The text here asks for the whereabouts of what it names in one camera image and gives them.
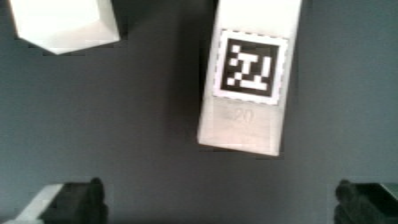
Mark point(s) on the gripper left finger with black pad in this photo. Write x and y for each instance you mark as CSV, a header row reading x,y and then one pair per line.
x,y
66,204

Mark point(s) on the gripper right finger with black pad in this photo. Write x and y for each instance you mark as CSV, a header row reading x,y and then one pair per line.
x,y
367,203

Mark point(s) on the white table leg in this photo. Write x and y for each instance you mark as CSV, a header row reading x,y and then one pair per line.
x,y
247,75

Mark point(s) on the white U-shaped fence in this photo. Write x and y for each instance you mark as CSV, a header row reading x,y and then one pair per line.
x,y
64,25

